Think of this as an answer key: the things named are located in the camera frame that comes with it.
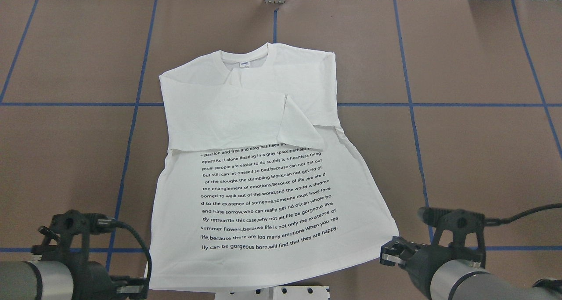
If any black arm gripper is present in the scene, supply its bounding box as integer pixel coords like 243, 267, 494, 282
66, 261, 148, 300

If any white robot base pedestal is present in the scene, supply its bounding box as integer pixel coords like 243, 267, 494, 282
214, 286, 331, 300

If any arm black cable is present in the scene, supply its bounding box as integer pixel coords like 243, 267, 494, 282
110, 221, 152, 287

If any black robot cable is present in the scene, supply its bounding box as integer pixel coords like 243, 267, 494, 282
483, 203, 562, 225

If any white printed long-sleeve shirt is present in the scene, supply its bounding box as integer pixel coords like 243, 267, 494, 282
149, 43, 399, 292

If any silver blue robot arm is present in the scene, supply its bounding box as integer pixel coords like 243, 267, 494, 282
1, 253, 419, 300
381, 236, 561, 300

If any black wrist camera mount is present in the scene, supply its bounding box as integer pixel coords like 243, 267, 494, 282
418, 207, 486, 268

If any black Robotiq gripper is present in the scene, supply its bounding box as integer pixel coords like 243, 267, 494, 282
381, 237, 452, 297

